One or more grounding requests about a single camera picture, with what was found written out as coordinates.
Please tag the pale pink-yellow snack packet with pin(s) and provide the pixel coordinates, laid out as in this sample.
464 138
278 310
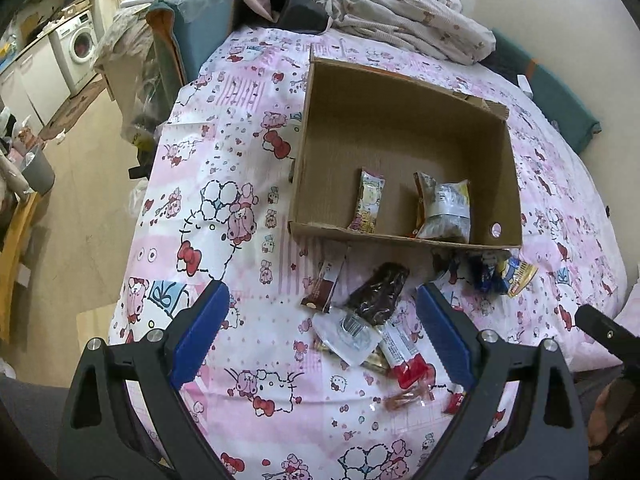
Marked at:
369 200

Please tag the silver white snack packet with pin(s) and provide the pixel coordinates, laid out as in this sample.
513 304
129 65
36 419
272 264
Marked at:
445 207

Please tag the white washing machine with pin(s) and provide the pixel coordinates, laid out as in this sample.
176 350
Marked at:
77 50

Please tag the patterned cloth pile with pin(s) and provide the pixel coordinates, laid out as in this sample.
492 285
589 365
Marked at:
120 40

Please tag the grey bucket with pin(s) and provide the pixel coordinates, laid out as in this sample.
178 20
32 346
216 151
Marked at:
40 172

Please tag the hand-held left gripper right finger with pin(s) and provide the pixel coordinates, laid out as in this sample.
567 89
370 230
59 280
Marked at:
445 335

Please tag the red white stick packet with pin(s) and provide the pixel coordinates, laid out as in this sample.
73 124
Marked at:
402 352

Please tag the pink cartoon printed bedsheet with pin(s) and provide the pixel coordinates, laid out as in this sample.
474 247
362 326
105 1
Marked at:
240 110

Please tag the dark brown snack packet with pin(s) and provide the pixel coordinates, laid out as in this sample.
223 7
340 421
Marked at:
377 290

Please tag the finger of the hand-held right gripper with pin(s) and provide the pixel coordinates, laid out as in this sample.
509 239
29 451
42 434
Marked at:
607 335

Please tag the yellow wooden chair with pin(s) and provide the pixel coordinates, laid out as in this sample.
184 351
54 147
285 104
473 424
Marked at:
15 250

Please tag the clear plastic bag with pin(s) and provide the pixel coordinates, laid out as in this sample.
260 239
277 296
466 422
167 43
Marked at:
142 110

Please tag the red printed candy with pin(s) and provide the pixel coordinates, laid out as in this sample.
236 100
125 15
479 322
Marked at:
455 400

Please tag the teal blanket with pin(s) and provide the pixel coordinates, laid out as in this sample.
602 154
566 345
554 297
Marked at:
555 105

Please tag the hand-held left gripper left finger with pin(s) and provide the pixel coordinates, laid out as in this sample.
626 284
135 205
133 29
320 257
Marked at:
200 332

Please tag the clear white labelled packet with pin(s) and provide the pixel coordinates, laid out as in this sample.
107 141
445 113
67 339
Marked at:
347 334

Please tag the brown cardboard box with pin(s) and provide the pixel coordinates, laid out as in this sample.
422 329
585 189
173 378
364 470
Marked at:
400 135

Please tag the blue yellow snack packet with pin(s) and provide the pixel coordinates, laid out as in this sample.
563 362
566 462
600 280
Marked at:
500 271

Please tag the brown chocolate bar packet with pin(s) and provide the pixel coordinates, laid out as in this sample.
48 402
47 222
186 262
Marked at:
325 282

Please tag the person's right hand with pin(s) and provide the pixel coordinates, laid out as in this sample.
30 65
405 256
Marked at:
612 415

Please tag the orange clear candy wrapper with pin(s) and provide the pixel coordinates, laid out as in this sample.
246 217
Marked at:
405 399

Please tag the dark cloth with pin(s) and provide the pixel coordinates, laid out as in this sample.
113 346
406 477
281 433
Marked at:
300 10

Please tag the white cabinet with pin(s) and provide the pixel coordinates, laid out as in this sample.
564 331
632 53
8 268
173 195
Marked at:
30 82

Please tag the crumpled beige printed blanket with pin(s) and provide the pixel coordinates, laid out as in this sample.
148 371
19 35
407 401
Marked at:
400 15

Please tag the gold snack packet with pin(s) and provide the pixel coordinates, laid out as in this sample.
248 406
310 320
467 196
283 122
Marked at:
376 360

